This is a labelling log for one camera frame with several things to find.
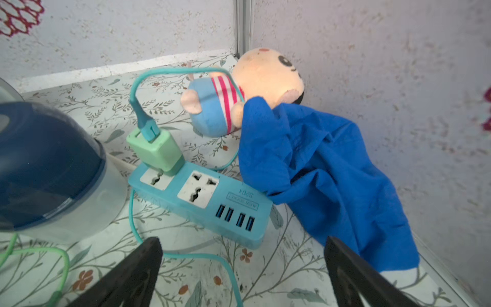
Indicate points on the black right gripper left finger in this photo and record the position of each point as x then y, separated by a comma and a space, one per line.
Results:
130, 283

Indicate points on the navy blue meat grinder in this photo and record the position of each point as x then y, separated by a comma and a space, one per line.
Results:
57, 182

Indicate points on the pig plush toy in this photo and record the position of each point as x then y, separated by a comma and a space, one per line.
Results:
216, 103

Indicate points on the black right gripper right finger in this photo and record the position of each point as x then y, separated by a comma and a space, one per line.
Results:
355, 282

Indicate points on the teal power strip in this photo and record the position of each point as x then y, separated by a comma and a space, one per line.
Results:
221, 204

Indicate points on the blue cloth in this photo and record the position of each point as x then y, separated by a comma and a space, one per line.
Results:
317, 164

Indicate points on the green USB charger adapter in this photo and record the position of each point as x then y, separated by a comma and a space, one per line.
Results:
157, 149

